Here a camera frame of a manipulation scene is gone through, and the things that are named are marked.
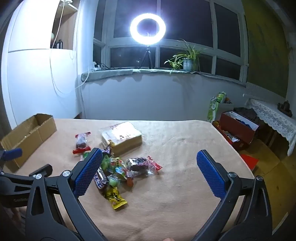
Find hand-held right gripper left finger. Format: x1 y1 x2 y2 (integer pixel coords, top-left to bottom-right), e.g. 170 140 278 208
25 148 108 241

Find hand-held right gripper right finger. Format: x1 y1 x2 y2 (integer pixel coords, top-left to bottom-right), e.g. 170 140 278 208
191 149 274 241

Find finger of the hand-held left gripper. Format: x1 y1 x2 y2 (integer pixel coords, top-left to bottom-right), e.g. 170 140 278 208
0 148 23 163
0 164 53 186

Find blue white chocolate bar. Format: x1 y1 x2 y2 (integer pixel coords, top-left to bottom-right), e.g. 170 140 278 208
94 167 109 191

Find brown cardboard box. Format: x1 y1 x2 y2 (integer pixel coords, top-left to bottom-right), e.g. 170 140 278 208
0 113 57 173

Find small dark purple packet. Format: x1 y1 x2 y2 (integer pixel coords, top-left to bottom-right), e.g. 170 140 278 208
102 144 114 157

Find green yellow candy packet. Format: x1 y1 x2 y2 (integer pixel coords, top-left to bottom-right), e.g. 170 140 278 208
111 157 128 179

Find yellow snack packet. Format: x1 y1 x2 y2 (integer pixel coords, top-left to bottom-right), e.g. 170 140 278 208
103 186 128 210

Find dark snack packet red ends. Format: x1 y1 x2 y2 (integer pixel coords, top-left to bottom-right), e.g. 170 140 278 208
127 156 163 178
72 132 92 155

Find red paper sheet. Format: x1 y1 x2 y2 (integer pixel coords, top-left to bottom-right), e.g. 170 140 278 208
240 154 259 171

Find red storage box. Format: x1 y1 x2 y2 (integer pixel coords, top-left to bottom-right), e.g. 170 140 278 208
218 111 259 150

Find white wardrobe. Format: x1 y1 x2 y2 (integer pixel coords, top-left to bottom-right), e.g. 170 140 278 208
7 0 80 121

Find white lace tablecloth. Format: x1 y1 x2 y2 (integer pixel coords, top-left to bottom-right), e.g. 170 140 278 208
250 98 296 156

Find dark teapot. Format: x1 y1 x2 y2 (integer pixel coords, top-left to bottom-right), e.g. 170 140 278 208
277 100 291 114

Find potted spider plant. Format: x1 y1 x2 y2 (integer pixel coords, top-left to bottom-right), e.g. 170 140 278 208
164 39 207 73

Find wooden shelf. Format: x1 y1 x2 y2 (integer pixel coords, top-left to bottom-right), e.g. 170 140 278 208
51 0 80 50

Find large framed window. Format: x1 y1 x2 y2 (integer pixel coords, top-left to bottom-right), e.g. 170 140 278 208
94 0 249 82

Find white cable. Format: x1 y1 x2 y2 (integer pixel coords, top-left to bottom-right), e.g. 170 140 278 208
49 0 90 94

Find white ring light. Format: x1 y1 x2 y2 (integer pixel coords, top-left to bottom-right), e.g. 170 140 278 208
129 13 166 44

